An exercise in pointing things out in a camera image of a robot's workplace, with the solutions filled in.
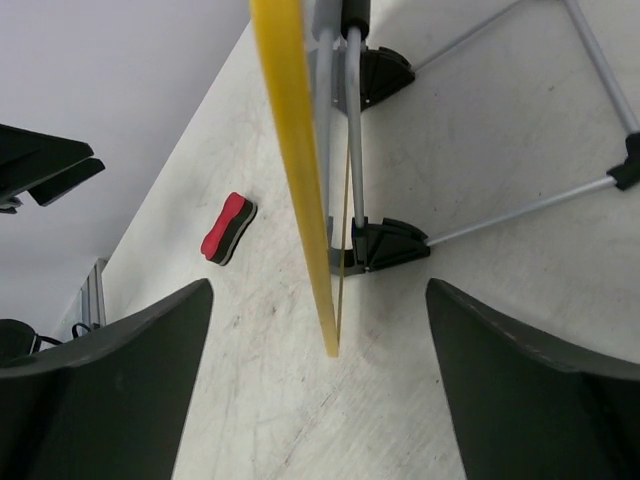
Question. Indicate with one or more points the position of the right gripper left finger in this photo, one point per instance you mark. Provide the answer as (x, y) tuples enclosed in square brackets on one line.
[(111, 404)]

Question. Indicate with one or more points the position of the whiteboard wire stand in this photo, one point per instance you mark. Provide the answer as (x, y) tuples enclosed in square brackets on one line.
[(467, 138)]

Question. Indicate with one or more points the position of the yellow framed whiteboard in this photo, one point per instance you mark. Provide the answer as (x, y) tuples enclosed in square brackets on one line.
[(301, 55)]

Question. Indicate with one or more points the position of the aluminium mounting rail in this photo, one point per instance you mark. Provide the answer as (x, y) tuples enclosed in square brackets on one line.
[(87, 311)]

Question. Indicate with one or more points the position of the red black whiteboard eraser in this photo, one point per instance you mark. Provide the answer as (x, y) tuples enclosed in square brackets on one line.
[(220, 242)]

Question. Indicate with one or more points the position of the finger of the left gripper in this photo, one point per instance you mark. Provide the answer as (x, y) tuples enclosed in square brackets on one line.
[(60, 184), (29, 158)]

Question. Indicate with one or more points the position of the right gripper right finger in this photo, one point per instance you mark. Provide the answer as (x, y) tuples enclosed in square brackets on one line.
[(525, 404)]

